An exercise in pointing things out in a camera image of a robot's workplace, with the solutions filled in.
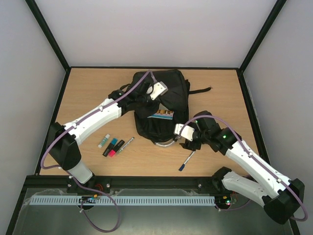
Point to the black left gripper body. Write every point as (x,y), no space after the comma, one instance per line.
(141,99)

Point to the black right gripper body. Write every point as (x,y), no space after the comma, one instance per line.
(191,143)

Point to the dog picture book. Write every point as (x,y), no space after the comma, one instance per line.
(163,114)

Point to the black student backpack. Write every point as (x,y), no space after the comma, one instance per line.
(161,131)

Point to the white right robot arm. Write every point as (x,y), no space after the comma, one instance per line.
(279,196)

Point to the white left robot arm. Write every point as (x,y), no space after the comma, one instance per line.
(64,140)

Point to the blue capped white pen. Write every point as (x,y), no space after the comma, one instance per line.
(186,161)

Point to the grey white pen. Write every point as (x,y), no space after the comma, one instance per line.
(125,145)

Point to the black marker pen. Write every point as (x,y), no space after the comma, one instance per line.
(118,145)

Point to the white green glue stick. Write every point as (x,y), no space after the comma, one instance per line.
(104,140)

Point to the blue highlighter marker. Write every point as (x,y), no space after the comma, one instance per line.
(112,144)

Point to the pink highlighter marker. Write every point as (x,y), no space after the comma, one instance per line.
(111,153)

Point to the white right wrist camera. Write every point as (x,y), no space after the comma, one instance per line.
(184,131)

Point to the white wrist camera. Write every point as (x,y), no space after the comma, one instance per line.
(158,89)
(184,131)

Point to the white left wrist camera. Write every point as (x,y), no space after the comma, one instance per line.
(158,89)

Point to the light blue slotted cable duct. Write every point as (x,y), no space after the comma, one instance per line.
(124,200)

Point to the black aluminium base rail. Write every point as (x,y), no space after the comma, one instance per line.
(202,185)

